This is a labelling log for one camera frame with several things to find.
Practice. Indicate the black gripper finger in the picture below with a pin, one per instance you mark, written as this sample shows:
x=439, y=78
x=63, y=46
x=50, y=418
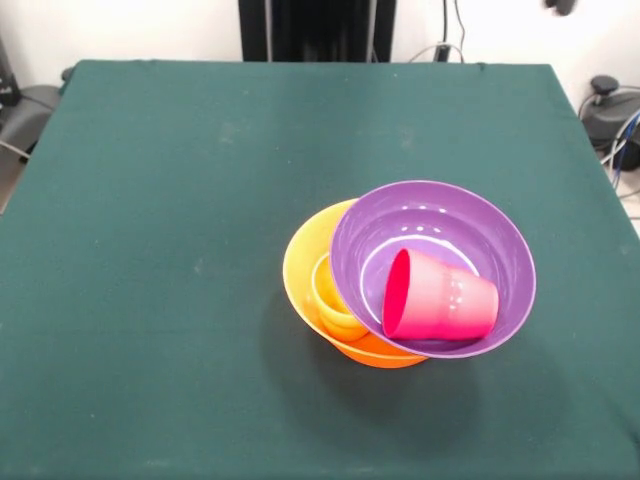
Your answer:
x=562, y=5

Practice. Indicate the purple bowl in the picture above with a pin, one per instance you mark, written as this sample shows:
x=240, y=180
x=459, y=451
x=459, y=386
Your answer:
x=425, y=220

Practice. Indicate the red-pink cup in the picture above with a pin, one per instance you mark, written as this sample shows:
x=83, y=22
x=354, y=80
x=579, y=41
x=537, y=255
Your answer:
x=445, y=305

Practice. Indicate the large orange bowl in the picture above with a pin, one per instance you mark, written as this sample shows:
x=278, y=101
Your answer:
x=305, y=260

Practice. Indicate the yellow cup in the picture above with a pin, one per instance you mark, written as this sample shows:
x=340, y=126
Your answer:
x=332, y=310

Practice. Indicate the dark green tablecloth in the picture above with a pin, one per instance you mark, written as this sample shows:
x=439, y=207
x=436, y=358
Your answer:
x=150, y=300

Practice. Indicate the black metal stand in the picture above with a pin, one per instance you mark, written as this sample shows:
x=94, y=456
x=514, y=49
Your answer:
x=6, y=80

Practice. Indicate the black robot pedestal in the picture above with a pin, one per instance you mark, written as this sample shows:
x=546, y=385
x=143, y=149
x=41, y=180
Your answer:
x=320, y=30

